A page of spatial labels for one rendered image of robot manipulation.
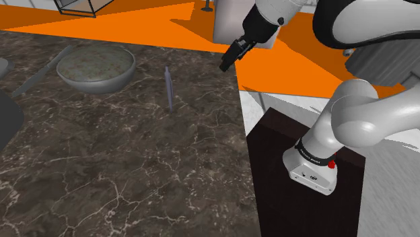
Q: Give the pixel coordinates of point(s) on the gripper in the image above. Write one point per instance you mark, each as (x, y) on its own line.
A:
(259, 28)

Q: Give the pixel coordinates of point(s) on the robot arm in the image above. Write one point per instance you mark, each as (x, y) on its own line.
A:
(354, 121)

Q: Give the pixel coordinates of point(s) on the black round stand base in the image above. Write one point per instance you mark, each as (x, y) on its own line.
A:
(207, 8)

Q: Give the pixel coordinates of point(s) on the blue grey pen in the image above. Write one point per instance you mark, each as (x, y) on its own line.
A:
(169, 88)

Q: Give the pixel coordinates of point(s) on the grey bowl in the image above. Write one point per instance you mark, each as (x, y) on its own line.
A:
(95, 67)

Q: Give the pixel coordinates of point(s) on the grey ribbed furniture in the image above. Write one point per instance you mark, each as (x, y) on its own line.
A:
(384, 62)

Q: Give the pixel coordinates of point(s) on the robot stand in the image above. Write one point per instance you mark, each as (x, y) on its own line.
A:
(295, 203)

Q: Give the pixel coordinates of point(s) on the grey knife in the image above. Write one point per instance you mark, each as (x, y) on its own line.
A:
(36, 77)

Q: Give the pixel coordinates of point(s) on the grey round dish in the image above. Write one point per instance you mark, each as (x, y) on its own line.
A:
(4, 68)

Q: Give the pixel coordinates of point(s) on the black frame side table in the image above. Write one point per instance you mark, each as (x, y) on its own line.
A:
(82, 6)

